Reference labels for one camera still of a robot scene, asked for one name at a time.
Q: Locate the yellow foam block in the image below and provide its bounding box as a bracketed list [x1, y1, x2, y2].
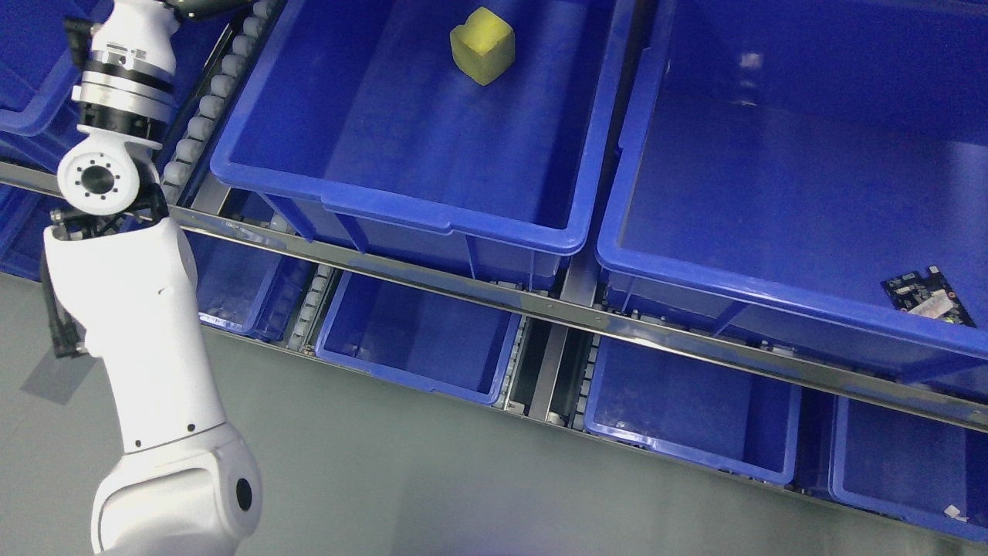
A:
[449, 6, 516, 86]

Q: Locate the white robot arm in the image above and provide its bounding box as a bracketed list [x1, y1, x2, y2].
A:
[40, 1, 262, 555]

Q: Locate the blue bin lower middle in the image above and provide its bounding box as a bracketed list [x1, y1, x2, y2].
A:
[313, 273, 521, 407]

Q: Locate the metal shelf rack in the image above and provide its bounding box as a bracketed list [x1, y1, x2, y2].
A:
[0, 0, 988, 534]

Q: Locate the blue bin middle shelf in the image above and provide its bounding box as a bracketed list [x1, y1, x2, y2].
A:
[209, 1, 635, 290]

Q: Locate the blue bin right of middle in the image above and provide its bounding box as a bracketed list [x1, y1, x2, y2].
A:
[596, 1, 987, 383]

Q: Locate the blue bin lower far right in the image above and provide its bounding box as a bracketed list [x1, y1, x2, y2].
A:
[824, 397, 987, 543]

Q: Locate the green circuit board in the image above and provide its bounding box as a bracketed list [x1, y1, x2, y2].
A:
[880, 266, 976, 328]

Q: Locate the blue bin upper left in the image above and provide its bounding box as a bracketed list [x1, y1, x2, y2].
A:
[1, 1, 249, 172]

